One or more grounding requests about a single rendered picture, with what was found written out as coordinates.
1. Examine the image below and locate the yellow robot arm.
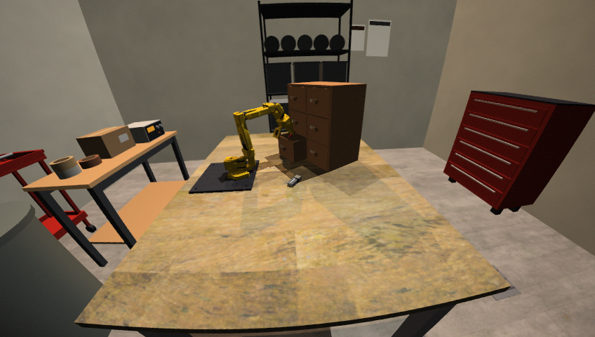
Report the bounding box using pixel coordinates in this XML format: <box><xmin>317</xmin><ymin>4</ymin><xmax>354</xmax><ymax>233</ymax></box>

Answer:
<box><xmin>225</xmin><ymin>103</ymin><xmax>285</xmax><ymax>180</ymax></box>

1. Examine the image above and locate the dark brown wooden chest of drawers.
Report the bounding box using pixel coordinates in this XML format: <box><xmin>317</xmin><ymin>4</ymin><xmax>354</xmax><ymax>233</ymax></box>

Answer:
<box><xmin>287</xmin><ymin>82</ymin><xmax>367</xmax><ymax>172</ymax></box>

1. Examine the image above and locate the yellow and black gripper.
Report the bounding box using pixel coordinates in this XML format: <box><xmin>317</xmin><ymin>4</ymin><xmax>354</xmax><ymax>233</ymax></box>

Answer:
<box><xmin>273</xmin><ymin>114</ymin><xmax>294</xmax><ymax>139</ymax></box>

